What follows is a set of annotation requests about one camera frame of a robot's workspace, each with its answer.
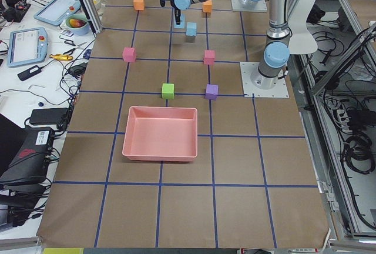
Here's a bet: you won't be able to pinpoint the light blue block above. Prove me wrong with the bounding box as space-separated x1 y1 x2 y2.
173 14 186 29
186 22 197 36

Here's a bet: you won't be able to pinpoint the orange block desk side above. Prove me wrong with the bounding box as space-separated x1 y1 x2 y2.
133 0 145 11

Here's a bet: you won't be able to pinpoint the pink block desk side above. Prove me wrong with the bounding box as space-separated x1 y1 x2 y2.
122 47 137 62

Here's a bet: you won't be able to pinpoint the green foam block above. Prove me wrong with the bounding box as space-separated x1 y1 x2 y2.
162 83 174 99

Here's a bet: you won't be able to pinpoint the beige bowl with lemon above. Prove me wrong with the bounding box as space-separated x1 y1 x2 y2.
92 0 105 12

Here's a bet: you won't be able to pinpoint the purple block far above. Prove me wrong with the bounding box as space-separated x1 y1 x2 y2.
205 84 219 101

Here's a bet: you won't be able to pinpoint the blue bowl with fruit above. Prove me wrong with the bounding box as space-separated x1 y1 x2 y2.
65 14 90 36

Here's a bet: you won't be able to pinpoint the scissors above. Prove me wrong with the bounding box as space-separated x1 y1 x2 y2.
63 39 86 56

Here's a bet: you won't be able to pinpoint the teach pendant upper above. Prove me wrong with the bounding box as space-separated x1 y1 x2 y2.
33 0 81 26

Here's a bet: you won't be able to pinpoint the teach pendant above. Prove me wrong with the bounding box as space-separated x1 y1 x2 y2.
33 0 81 26
7 27 48 68

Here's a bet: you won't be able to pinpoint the pink plastic tray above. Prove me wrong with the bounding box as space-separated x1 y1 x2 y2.
122 106 198 162

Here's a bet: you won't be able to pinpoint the white chair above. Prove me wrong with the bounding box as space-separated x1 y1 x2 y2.
288 0 318 55

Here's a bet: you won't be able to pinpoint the teach pendant lower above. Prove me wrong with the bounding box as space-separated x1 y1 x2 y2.
7 27 48 68

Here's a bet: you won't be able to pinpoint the black power brick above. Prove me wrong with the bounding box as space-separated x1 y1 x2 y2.
29 108 68 125

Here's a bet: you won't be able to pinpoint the black power adapter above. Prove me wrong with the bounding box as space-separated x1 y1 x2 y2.
18 65 42 81

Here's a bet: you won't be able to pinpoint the yellow handled tool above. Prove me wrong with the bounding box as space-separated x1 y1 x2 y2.
49 54 73 61

